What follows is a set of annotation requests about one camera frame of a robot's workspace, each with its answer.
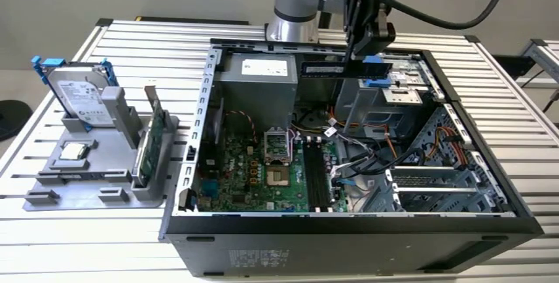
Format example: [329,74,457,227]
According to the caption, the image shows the grey power supply unit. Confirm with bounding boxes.
[213,52,300,133]

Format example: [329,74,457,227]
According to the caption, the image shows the black open PC case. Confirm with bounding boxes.
[157,37,545,278]

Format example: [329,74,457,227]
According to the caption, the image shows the green motherboard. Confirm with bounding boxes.
[194,130,350,214]

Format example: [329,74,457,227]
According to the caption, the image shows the locking lever wire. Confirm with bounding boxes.
[285,130,294,165]

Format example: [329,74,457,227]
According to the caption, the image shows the grey parts rack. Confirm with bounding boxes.
[21,88,181,212]

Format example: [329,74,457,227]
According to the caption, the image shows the metal disk bay cage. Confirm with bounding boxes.
[361,164,512,214]

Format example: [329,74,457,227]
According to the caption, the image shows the red orange yellow power wires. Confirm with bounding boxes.
[425,126,475,169]

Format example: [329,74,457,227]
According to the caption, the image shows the CPU socket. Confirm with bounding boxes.
[264,164,292,188]

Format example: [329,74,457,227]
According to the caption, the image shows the aluminium slat side table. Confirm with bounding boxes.
[515,37,559,89]

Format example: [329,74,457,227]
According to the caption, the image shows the RAM stick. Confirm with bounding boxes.
[38,170,128,181]
[300,60,393,79]

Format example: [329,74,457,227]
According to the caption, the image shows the orange wire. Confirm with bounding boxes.
[383,124,399,159]

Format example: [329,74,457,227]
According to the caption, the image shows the metal socket cover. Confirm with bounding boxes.
[262,126,292,163]

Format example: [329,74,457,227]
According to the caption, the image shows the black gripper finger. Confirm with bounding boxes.
[342,0,363,63]

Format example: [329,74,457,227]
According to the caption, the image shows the silver CPU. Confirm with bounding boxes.
[58,143,90,160]

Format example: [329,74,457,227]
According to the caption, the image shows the twisted coloured fan wire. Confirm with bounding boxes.
[224,109,258,142]

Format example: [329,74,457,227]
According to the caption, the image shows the RAM slot with white clips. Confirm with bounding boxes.
[306,137,322,212]
[317,137,332,212]

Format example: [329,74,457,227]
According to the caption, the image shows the green graphics card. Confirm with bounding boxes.
[133,85,172,188]

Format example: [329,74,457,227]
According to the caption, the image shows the black round floor stand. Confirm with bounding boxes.
[0,99,32,142]

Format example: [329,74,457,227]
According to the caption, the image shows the hard disk in blue carrier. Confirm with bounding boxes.
[30,55,120,132]

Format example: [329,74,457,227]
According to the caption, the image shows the blue plastic drive latch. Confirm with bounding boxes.
[357,54,391,88]

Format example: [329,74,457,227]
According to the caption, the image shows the metal optical drive cage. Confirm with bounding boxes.
[334,52,447,133]

